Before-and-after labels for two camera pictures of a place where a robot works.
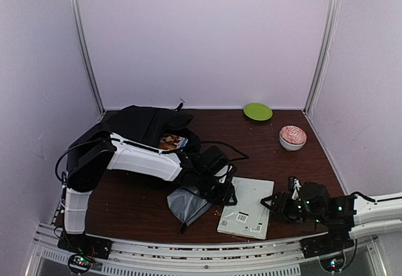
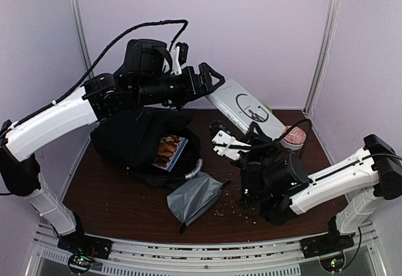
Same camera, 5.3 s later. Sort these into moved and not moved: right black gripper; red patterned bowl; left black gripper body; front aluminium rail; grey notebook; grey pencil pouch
Moved: right black gripper; grey notebook; left black gripper body
Not moved: front aluminium rail; grey pencil pouch; red patterned bowl
